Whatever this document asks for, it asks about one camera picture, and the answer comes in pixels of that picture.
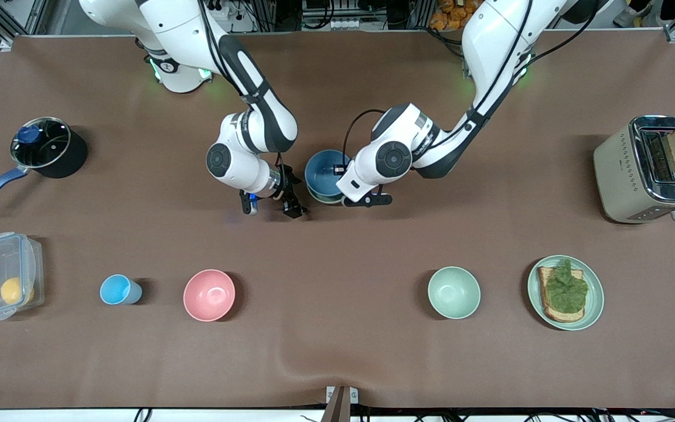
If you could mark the bag of orange fruit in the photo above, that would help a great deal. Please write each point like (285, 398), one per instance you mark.
(449, 16)

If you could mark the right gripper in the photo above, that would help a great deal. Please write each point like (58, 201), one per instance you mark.
(288, 186)

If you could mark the pale green plate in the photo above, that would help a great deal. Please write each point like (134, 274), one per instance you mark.
(595, 305)

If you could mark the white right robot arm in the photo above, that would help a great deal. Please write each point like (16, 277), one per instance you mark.
(255, 111)

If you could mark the long white power strip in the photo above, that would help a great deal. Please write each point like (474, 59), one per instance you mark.
(356, 24)

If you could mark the pink bowl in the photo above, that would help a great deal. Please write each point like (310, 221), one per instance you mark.
(209, 295)

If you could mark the white power strip with plugs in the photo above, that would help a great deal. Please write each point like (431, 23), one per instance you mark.
(223, 7)

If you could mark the brown table cloth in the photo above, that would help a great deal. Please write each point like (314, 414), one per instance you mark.
(337, 293)

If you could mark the green lettuce leaf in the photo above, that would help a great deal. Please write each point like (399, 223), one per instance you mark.
(567, 290)

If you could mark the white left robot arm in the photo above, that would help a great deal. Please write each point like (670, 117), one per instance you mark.
(490, 41)

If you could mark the bread slice with crust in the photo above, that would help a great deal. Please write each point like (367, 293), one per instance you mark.
(554, 315)

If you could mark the small metal clamp bracket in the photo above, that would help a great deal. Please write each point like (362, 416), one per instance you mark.
(331, 394)

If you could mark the glass lid with blue knob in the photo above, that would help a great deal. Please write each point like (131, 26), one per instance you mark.
(44, 146)

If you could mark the blue plastic cup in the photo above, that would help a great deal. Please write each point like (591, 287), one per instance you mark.
(116, 290)

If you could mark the pale green bowl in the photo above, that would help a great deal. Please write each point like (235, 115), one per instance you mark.
(323, 199)
(454, 292)

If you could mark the grey sneaker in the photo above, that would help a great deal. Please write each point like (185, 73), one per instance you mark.
(630, 16)

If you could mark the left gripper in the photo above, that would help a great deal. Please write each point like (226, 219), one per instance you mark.
(336, 169)

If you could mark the blue bowl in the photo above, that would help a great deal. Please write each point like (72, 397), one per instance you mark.
(321, 173)

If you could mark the yellow round fruit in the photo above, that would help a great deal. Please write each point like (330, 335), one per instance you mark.
(14, 291)

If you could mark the beige chrome toaster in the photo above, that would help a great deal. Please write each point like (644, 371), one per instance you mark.
(619, 181)

